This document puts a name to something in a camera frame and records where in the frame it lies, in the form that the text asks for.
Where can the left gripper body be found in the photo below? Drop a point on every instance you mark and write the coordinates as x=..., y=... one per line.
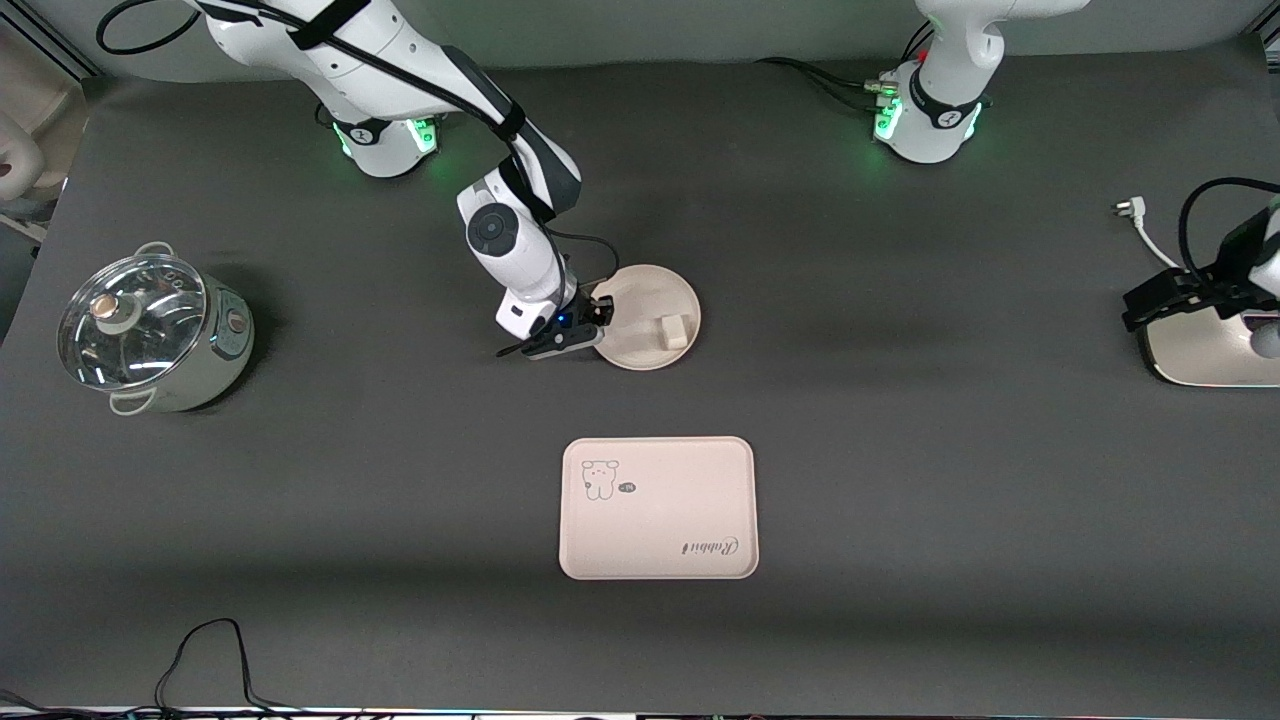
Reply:
x=1232, y=262

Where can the round cream plate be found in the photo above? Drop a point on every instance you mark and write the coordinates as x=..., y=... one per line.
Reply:
x=655, y=300

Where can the small white bun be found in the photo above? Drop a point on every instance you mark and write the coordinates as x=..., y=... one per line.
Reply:
x=675, y=332

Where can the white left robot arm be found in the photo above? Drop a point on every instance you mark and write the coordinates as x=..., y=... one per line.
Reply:
x=945, y=60

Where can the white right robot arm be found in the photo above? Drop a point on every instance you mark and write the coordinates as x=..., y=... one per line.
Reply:
x=500, y=235

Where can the pink rectangular tray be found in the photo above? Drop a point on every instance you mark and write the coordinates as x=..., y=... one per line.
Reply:
x=660, y=515

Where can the cream white appliance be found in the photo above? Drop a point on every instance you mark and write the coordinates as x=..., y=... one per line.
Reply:
x=1200, y=355

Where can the pale green cooking pot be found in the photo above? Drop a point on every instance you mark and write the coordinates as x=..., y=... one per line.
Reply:
x=225, y=350

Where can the glass pot lid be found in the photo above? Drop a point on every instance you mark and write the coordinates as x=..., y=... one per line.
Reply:
x=135, y=320

